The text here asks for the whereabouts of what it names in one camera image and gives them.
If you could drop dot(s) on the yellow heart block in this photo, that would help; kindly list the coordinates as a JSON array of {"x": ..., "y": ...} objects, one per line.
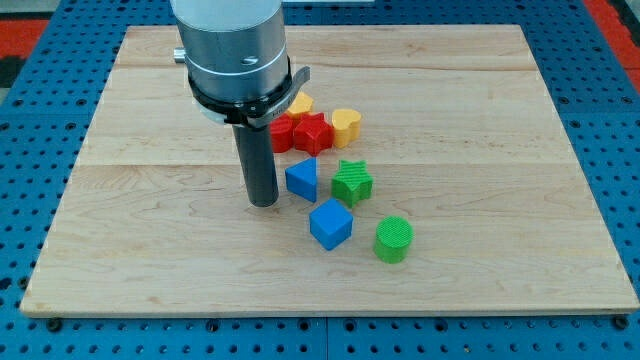
[{"x": 346, "y": 124}]

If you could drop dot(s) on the green star block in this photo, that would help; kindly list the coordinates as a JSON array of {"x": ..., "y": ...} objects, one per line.
[{"x": 352, "y": 182}]

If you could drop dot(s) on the blue cube block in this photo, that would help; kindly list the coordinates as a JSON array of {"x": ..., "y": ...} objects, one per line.
[{"x": 331, "y": 224}]

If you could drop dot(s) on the green cylinder block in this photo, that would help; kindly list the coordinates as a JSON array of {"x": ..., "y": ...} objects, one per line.
[{"x": 394, "y": 236}]

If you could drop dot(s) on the red cylinder block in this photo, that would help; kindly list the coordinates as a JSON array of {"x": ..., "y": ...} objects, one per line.
[{"x": 281, "y": 131}]

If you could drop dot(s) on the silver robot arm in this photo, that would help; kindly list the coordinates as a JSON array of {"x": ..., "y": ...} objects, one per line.
[{"x": 240, "y": 75}]

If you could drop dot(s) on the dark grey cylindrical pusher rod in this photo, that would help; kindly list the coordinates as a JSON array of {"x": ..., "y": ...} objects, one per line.
[{"x": 257, "y": 161}]

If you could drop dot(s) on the black clamp ring mount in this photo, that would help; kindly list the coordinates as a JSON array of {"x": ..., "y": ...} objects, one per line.
[{"x": 257, "y": 113}]

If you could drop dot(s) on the yellow pentagon block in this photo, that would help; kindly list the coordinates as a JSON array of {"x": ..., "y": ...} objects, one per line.
[{"x": 302, "y": 104}]

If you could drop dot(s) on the wooden board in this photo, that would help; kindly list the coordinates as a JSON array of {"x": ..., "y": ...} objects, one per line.
[{"x": 459, "y": 133}]

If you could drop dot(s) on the red star block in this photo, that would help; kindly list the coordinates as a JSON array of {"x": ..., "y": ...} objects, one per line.
[{"x": 313, "y": 134}]

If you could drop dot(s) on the blue triangle block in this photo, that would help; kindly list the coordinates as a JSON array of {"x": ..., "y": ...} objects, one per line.
[{"x": 301, "y": 179}]

